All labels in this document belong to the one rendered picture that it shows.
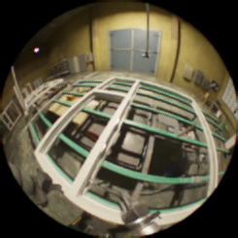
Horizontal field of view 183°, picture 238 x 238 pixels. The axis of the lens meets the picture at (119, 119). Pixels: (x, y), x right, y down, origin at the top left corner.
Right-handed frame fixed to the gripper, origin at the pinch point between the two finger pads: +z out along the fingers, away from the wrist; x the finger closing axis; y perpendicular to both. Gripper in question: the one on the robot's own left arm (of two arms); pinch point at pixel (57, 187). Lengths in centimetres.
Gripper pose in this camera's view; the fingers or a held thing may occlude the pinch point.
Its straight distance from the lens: 46.7
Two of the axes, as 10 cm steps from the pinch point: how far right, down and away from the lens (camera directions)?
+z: 0.0, 6.7, 7.4
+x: -3.7, 6.8, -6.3
